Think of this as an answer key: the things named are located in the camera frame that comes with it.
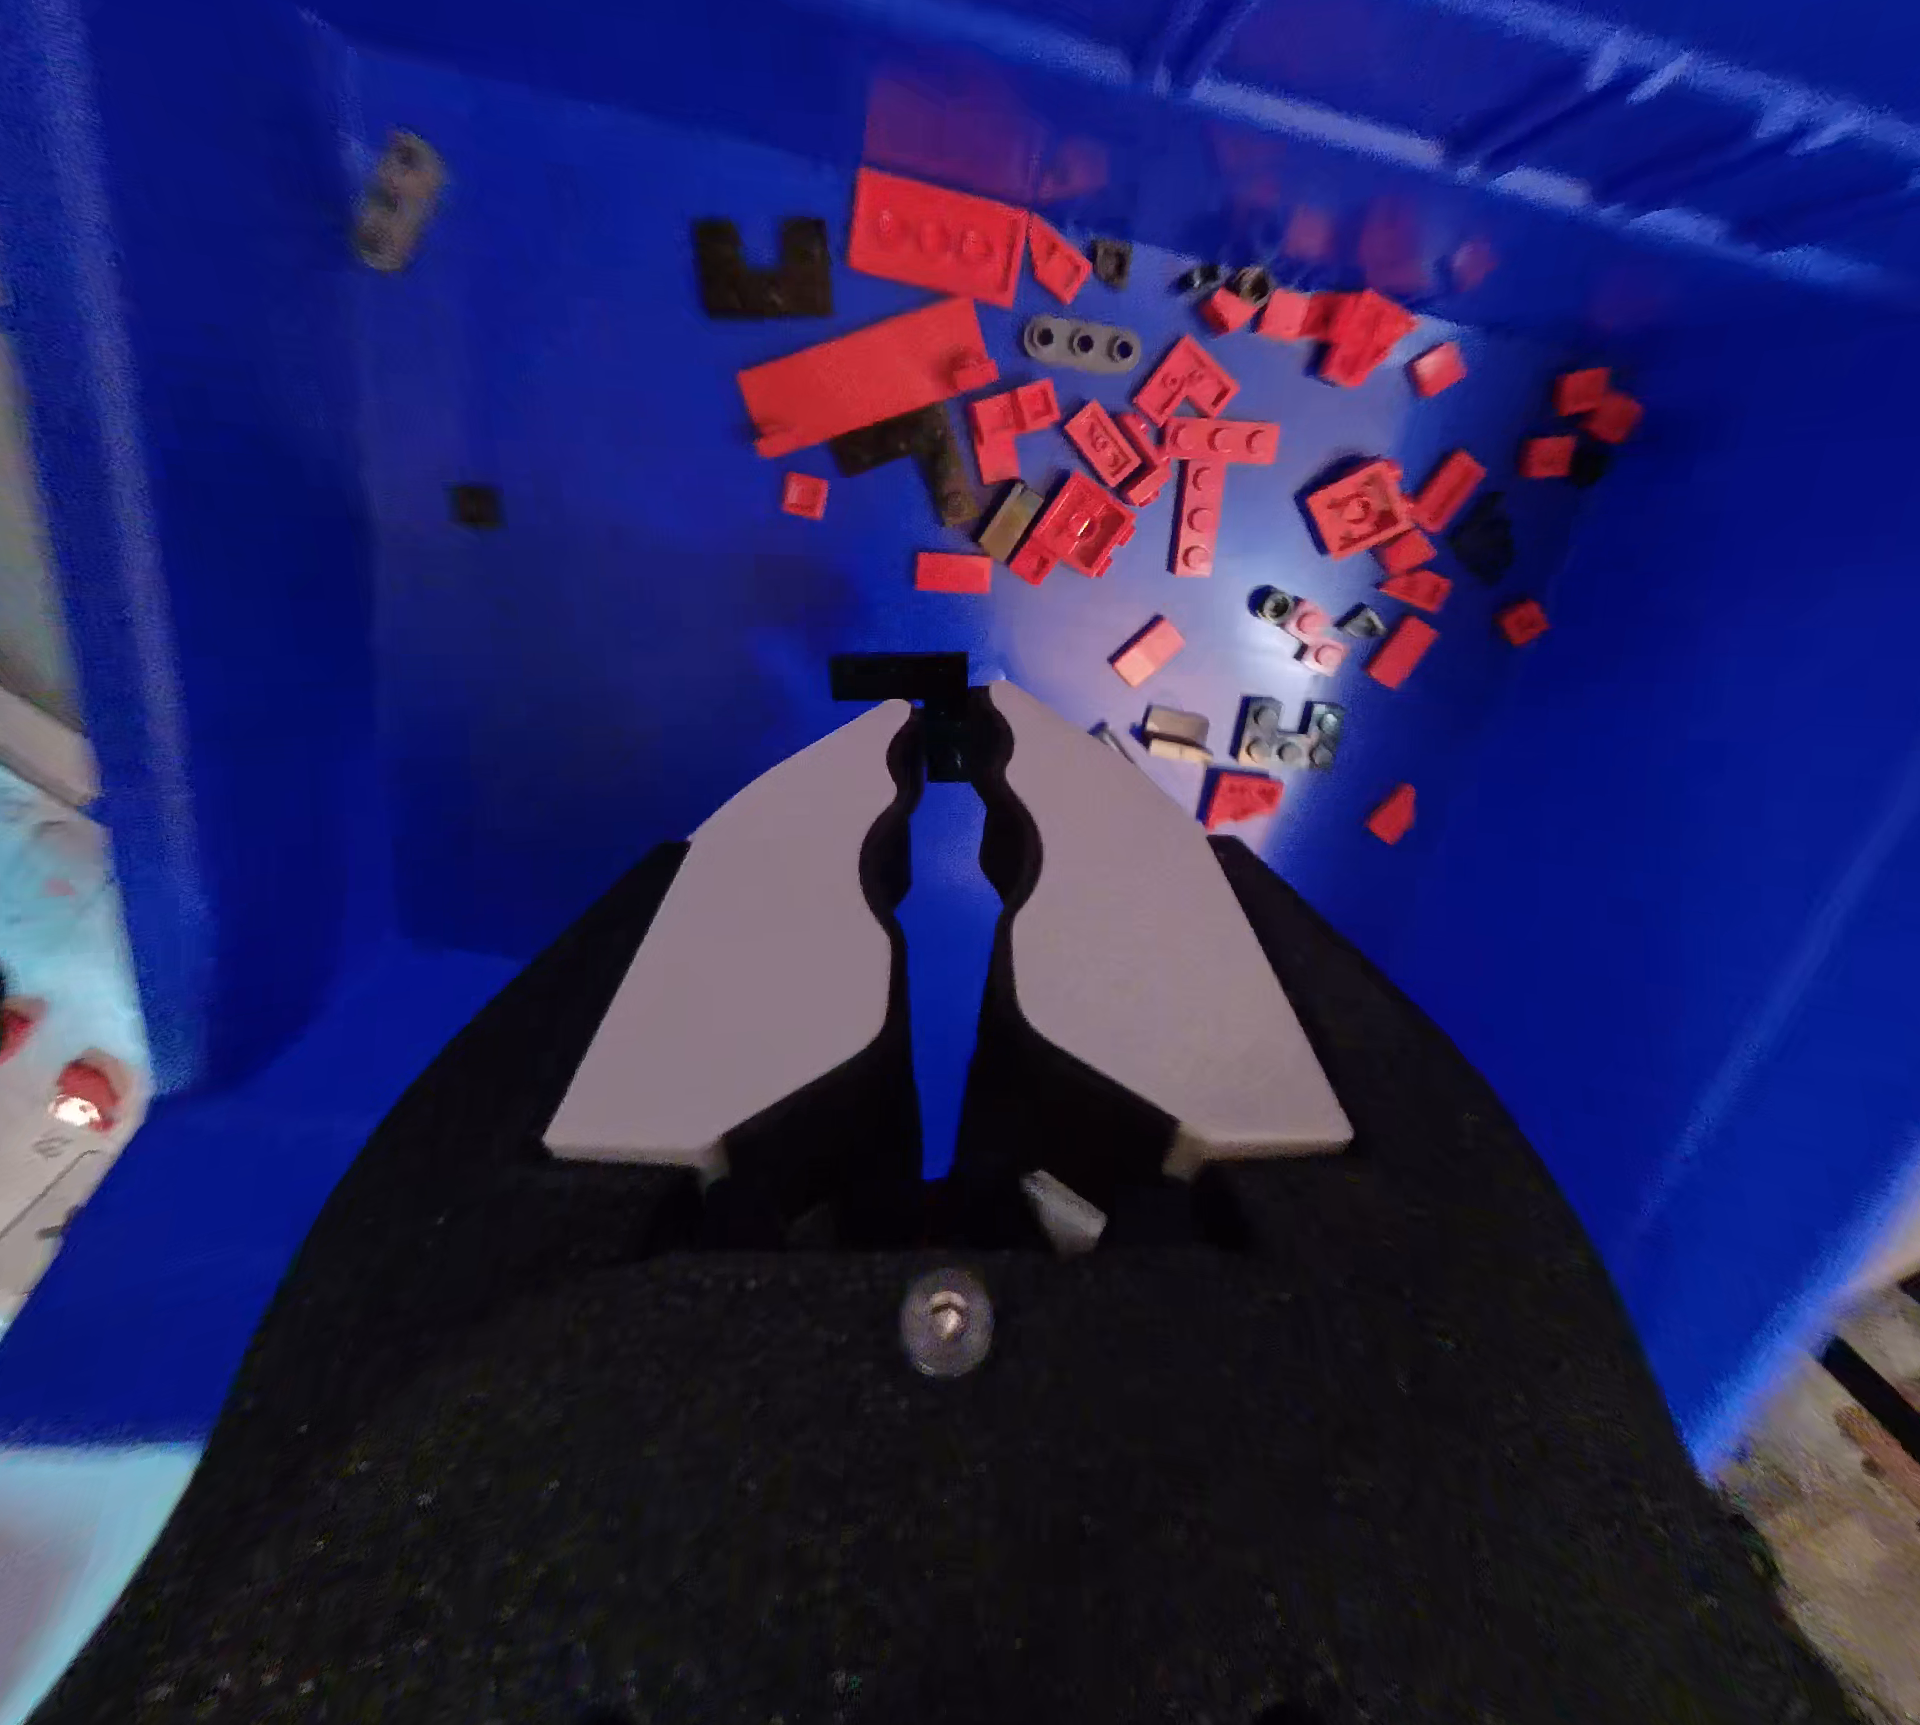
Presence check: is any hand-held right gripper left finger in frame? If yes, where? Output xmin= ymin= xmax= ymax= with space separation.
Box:
xmin=541 ymin=698 xmax=924 ymax=1179

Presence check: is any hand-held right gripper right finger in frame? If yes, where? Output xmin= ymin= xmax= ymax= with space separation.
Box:
xmin=960 ymin=678 xmax=1356 ymax=1179

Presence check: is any blue plastic bin with divider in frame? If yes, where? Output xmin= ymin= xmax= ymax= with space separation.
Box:
xmin=0 ymin=0 xmax=1920 ymax=1474

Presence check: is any black L-shaped lego plate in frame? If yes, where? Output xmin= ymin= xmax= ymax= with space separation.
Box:
xmin=828 ymin=653 xmax=973 ymax=782

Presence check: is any pile of red lego pieces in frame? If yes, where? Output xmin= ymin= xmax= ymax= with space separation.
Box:
xmin=734 ymin=164 xmax=1644 ymax=849

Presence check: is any black U-shaped lego plate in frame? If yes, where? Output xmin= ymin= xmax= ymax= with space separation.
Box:
xmin=691 ymin=217 xmax=833 ymax=320

